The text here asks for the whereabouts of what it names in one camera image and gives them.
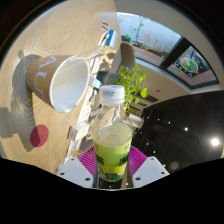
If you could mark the potted green plant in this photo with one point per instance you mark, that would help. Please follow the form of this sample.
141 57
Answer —
131 81

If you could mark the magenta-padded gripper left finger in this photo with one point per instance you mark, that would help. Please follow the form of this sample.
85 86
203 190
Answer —
75 171

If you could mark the blue tissue packet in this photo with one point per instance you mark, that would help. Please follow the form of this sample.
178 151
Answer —
95 83

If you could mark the clear bottle green label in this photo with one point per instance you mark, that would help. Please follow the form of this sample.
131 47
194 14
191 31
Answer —
111 156

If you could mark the brown paper cup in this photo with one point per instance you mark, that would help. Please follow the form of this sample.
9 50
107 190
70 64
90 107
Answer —
38 78

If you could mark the framed food poster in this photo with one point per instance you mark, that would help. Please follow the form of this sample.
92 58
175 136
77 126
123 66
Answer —
193 66

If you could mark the blue white card pack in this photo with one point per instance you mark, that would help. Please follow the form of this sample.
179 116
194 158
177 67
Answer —
112 38

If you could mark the flat round red coaster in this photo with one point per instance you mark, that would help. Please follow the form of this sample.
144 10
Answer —
39 136

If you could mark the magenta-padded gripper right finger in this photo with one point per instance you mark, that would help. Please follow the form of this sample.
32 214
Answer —
150 170

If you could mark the white printed pamphlet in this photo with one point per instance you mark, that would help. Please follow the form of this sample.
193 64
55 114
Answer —
86 106

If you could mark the group of ceiling lights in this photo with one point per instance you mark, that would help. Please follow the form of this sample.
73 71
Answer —
215 142

